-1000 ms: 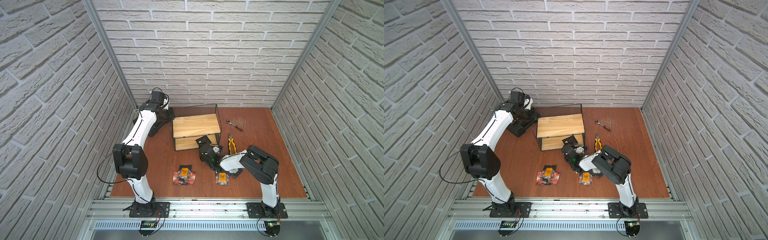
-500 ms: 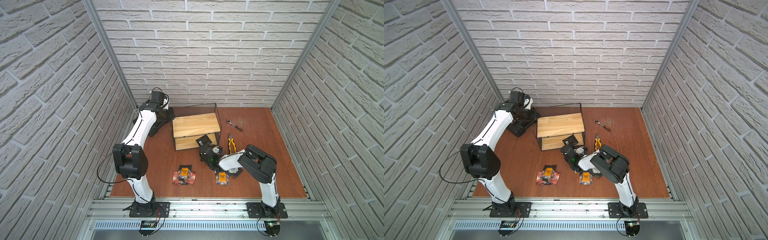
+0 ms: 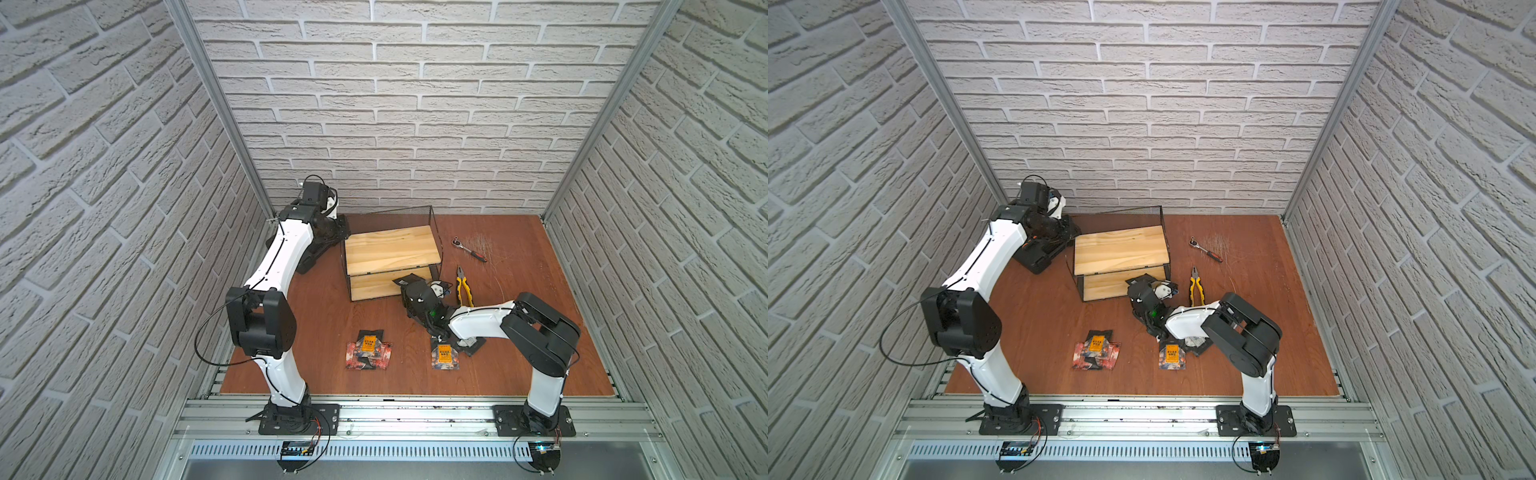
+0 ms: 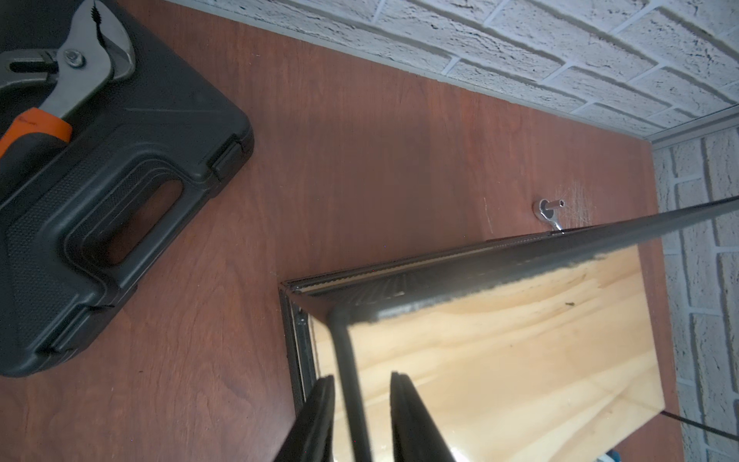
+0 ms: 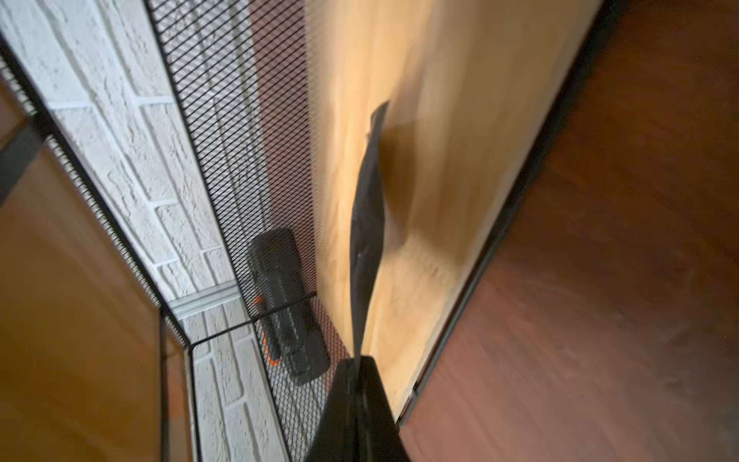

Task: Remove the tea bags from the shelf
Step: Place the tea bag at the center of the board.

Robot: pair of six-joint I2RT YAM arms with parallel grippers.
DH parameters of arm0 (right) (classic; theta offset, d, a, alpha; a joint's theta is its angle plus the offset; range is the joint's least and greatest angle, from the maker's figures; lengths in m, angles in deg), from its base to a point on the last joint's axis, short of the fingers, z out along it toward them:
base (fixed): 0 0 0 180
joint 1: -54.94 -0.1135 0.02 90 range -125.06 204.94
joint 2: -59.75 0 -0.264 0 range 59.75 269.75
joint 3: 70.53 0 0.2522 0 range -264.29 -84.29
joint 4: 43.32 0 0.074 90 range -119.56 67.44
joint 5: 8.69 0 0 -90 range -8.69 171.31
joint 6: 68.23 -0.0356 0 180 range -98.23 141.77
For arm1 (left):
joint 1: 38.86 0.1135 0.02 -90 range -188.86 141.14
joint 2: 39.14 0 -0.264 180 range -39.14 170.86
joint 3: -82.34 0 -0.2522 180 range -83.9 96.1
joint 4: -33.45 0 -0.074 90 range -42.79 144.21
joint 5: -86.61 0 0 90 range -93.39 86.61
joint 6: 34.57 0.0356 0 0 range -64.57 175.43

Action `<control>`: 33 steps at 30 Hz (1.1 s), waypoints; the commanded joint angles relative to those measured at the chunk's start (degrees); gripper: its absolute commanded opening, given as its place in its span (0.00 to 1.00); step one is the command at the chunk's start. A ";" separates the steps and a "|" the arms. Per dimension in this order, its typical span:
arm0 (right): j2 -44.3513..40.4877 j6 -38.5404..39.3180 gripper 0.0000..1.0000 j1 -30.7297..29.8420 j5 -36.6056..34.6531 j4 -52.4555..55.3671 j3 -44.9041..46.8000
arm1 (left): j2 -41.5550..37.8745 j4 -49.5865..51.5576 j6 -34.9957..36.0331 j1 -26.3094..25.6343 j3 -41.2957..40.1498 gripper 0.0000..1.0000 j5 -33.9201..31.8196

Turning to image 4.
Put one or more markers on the orange handled groove pliers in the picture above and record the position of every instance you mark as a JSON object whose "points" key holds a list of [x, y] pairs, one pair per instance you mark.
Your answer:
{"points": [[97, 51]]}

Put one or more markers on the red handled ratchet wrench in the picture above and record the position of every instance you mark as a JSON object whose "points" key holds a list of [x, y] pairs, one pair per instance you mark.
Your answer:
{"points": [[548, 212]]}

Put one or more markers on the black orange tool bag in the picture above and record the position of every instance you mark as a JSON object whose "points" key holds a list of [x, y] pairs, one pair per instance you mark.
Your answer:
{"points": [[81, 228]]}

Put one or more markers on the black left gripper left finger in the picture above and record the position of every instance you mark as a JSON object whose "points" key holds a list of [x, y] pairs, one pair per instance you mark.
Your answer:
{"points": [[311, 436]]}

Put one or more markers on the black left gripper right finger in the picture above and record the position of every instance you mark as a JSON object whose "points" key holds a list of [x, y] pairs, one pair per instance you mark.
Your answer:
{"points": [[415, 435]]}

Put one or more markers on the wooden two-tier wire shelf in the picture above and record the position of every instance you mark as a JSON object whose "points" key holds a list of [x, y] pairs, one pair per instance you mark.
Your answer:
{"points": [[531, 348]]}

